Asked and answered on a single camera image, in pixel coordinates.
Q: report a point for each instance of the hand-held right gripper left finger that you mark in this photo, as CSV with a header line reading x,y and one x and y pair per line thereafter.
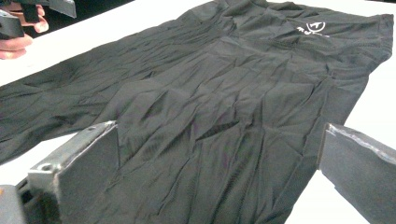
x,y
84,174

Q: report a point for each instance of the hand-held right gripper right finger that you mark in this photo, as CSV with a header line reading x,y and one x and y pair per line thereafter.
x,y
364,168

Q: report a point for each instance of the black pants with white logo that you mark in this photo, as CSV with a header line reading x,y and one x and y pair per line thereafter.
x,y
218,105

